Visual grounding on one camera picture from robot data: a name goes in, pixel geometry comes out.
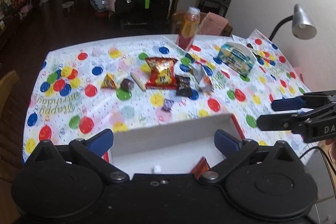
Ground white spicy strips bag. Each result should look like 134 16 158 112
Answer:
190 63 214 93

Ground yellow m&m's bag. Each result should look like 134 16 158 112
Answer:
100 73 119 90

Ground black candy packet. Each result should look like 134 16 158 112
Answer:
175 75 193 97

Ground red brown snack bag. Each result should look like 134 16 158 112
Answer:
145 57 177 90

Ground white red cardboard box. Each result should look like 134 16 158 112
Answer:
108 113 244 177

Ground balloon birthday tablecloth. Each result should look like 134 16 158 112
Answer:
22 31 308 159

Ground teal tissue pack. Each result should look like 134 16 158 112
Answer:
217 42 257 77

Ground grey desk lamp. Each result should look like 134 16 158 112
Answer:
268 3 317 41

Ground brown wrapped cake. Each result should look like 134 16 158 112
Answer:
120 79 134 92

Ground purple candy wrapper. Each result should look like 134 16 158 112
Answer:
161 98 174 112

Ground wooden chair left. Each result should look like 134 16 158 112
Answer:
1 71 29 223

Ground beige wafer stick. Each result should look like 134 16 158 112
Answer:
130 72 146 92

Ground wooden chair with pink cloth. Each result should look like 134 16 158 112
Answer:
171 11 233 36

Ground orange drink bottle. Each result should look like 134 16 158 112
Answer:
177 7 201 51

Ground black luggage with green stripe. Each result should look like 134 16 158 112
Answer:
114 0 170 25

